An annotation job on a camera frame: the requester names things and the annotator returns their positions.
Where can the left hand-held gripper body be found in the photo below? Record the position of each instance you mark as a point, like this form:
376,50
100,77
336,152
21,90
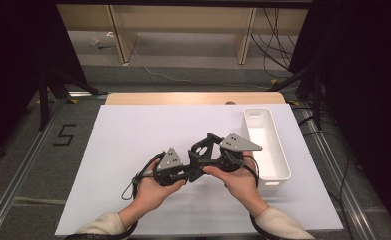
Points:
169,161

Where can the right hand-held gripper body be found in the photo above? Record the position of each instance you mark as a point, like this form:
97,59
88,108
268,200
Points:
238,143

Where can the black phone case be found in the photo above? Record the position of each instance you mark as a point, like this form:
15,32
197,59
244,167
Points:
195,147

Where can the white plastic bin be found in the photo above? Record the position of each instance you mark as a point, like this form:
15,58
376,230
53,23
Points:
266,146

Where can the person's left hand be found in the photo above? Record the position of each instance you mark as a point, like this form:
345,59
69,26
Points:
149,193

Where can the person's right hand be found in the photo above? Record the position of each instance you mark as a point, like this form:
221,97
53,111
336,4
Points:
239,186

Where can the white paper sheet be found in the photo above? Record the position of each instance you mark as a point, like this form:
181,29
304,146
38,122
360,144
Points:
123,133

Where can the black tripod stand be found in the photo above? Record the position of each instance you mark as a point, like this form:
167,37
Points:
317,100
43,100

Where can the light wooden shelf unit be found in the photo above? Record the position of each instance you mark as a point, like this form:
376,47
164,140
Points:
183,20

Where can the black curtain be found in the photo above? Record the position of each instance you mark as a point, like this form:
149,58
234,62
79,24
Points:
366,83
13,66

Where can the aluminium floor rail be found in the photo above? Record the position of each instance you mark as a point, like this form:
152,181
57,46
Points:
16,186
339,186

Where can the black metal frame bar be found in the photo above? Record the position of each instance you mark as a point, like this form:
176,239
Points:
183,3

